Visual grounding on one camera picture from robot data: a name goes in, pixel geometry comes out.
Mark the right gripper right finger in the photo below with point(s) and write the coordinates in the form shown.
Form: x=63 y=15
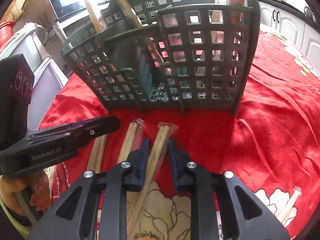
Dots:
x=191 y=177

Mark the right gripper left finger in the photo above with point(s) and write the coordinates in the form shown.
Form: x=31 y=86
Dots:
x=127 y=176

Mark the chopsticks pair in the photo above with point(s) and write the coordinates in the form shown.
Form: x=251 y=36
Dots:
x=136 y=200
x=133 y=139

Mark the wooden chopsticks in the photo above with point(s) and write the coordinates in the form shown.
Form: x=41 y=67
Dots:
x=97 y=153

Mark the white lower kitchen cabinets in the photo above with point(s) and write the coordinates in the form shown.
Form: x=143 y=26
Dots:
x=293 y=27

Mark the person's left hand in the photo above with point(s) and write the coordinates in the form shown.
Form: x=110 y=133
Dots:
x=40 y=198

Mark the red floral tablecloth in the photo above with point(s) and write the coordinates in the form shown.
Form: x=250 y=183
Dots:
x=272 y=144

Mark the red plastic basin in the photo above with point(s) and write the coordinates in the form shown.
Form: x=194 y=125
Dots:
x=6 y=31

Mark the dark green utensil basket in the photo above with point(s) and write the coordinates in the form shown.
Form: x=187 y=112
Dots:
x=185 y=54

